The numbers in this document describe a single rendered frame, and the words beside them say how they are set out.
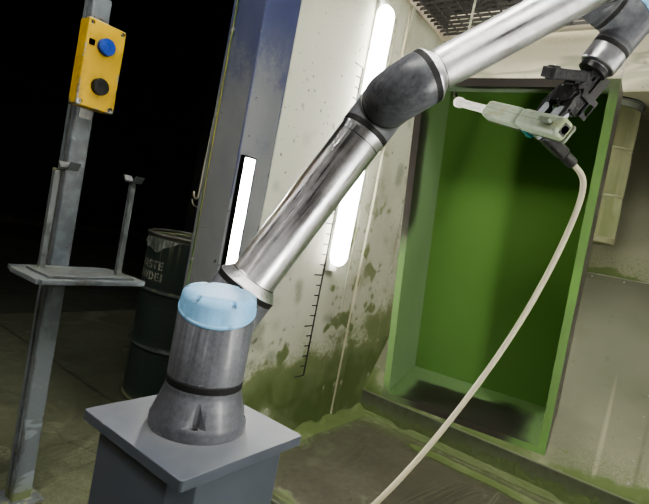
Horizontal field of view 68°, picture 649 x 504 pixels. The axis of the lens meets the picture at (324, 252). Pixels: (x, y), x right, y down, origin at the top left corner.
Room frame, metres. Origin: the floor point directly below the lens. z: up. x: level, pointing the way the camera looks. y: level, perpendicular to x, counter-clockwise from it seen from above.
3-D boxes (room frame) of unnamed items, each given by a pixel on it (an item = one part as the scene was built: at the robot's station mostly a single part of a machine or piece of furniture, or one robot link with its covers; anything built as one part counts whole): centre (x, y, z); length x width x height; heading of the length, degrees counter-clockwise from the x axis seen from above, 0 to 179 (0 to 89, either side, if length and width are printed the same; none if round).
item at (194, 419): (0.95, 0.18, 0.69); 0.19 x 0.19 x 0.10
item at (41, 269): (1.46, 0.71, 0.95); 0.26 x 0.15 x 0.32; 144
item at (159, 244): (2.66, 0.67, 0.44); 0.59 x 0.58 x 0.89; 35
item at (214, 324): (0.96, 0.19, 0.83); 0.17 x 0.15 x 0.18; 6
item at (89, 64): (1.51, 0.79, 1.42); 0.12 x 0.06 x 0.26; 144
